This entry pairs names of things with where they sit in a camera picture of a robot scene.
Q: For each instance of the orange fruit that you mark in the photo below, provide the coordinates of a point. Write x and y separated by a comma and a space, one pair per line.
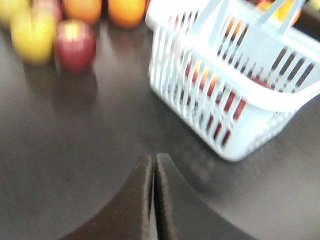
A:
283, 11
88, 11
126, 13

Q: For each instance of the red apple beside yellow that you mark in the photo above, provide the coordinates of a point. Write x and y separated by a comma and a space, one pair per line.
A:
75, 45

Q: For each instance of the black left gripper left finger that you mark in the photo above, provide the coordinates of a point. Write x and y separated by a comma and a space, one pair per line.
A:
127, 215

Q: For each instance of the light blue plastic basket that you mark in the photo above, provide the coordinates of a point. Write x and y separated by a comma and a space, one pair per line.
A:
202, 48

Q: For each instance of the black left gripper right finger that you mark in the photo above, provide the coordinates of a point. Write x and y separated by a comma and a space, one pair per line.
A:
181, 214

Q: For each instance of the small pink apple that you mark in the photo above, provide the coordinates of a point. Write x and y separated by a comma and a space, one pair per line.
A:
53, 7

